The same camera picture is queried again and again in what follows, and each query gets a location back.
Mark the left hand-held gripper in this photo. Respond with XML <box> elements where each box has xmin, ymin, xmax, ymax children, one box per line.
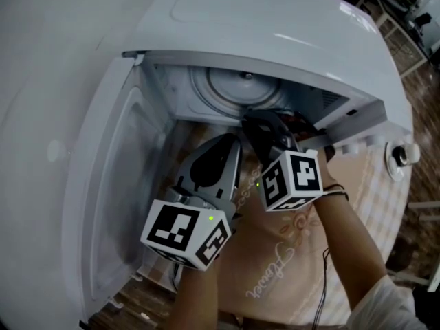
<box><xmin>140</xmin><ymin>133</ymin><xmax>243</xmax><ymax>272</ymax></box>

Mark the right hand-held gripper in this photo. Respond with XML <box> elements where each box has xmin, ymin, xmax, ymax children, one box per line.
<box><xmin>241</xmin><ymin>109</ymin><xmax>337</xmax><ymax>213</ymax></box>

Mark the person's right forearm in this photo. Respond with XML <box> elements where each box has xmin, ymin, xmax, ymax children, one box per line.
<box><xmin>318</xmin><ymin>184</ymin><xmax>391</xmax><ymax>311</ymax></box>

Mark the person's left forearm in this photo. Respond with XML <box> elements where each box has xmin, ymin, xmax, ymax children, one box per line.
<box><xmin>174</xmin><ymin>258</ymin><xmax>225</xmax><ymax>330</ymax></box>

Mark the person's right hand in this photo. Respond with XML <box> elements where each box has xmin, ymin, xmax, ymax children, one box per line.
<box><xmin>282</xmin><ymin>111</ymin><xmax>340</xmax><ymax>193</ymax></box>

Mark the white microwave oven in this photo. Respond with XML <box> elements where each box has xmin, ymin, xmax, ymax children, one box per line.
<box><xmin>60</xmin><ymin>0</ymin><xmax>414</xmax><ymax>327</ymax></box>

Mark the white round dish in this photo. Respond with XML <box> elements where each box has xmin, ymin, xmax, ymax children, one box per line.
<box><xmin>384</xmin><ymin>142</ymin><xmax>406</xmax><ymax>182</ymax></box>

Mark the black and white cup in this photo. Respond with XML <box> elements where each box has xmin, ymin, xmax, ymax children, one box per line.
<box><xmin>394</xmin><ymin>143</ymin><xmax>421</xmax><ymax>167</ymax></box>

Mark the person's white shirt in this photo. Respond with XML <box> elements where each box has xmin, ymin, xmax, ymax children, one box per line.
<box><xmin>345</xmin><ymin>274</ymin><xmax>432</xmax><ymax>330</ymax></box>

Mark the white side table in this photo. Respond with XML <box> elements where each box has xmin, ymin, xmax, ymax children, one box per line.
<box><xmin>384</xmin><ymin>251</ymin><xmax>440</xmax><ymax>292</ymax></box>

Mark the dark cord bracelet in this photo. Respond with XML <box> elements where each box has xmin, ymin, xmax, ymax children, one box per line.
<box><xmin>322</xmin><ymin>183</ymin><xmax>351</xmax><ymax>201</ymax></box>

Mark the thin black cable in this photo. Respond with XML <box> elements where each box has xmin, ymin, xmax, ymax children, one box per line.
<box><xmin>313</xmin><ymin>247</ymin><xmax>331</xmax><ymax>330</ymax></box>

